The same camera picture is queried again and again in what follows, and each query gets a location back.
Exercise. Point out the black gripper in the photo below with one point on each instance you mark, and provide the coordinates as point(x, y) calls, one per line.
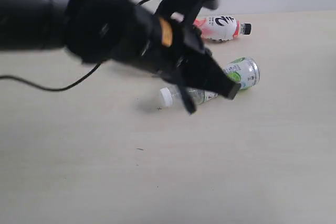
point(167, 43)

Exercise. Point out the lime label clear bottle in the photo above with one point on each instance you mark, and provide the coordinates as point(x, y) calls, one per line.
point(243, 70)

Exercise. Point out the pink white drink bottle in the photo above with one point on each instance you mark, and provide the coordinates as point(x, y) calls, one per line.
point(221, 28)

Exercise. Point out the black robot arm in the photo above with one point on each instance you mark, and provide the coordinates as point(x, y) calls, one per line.
point(88, 29)

